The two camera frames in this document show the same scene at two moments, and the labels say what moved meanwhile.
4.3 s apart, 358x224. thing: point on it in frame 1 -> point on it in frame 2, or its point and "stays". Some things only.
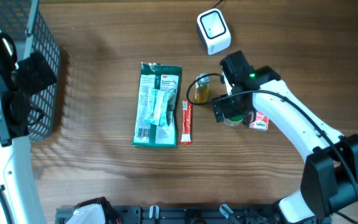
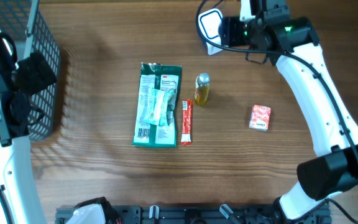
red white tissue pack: x=261 y=122 stays
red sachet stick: x=186 y=122 stays
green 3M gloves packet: x=159 y=88 stays
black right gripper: x=227 y=109 -> x=229 y=32
